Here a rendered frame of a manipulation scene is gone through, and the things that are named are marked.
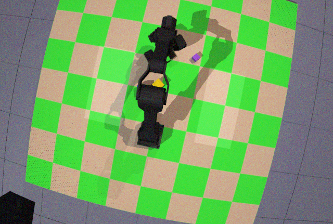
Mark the purple cube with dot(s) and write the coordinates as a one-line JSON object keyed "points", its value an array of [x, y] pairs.
{"points": [[195, 57]]}

